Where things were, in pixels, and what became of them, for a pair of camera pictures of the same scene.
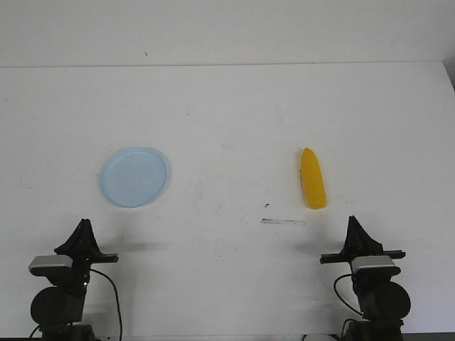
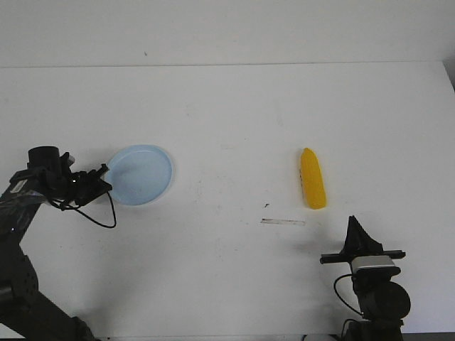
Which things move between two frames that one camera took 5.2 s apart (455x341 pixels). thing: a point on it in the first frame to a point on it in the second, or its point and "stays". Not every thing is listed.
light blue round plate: [133, 177] stays
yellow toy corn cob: [313, 182] stays
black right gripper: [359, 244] stays
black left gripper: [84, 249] to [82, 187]
